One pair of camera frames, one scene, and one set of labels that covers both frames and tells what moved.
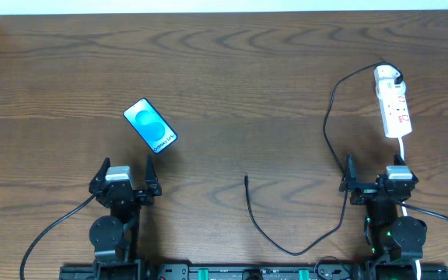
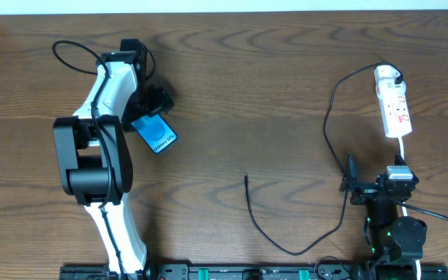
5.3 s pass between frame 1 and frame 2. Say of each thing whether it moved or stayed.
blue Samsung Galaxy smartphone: stayed
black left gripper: moved
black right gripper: stayed
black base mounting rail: stayed
